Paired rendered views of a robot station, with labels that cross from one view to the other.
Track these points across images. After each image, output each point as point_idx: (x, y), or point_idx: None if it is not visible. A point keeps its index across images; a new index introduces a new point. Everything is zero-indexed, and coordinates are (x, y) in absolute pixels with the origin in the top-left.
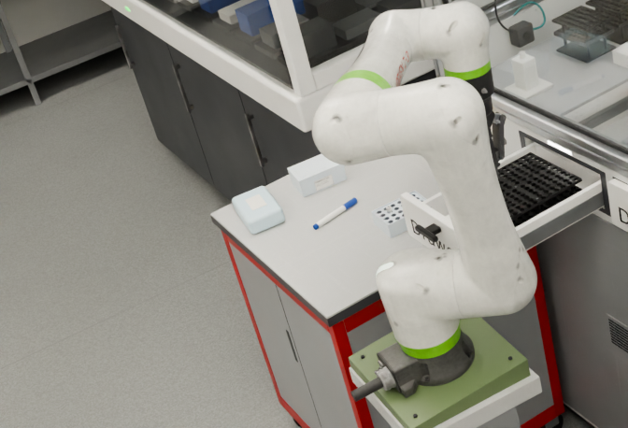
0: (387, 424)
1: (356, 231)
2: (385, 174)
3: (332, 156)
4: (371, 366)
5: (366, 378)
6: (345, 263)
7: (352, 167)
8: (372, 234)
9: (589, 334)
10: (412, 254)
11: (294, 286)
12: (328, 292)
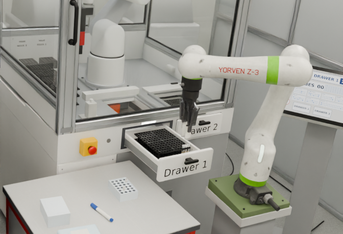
0: None
1: (123, 208)
2: (67, 193)
3: (310, 79)
4: (250, 207)
5: (258, 210)
6: (152, 214)
7: None
8: (129, 203)
9: None
10: (258, 140)
11: (167, 232)
12: (177, 221)
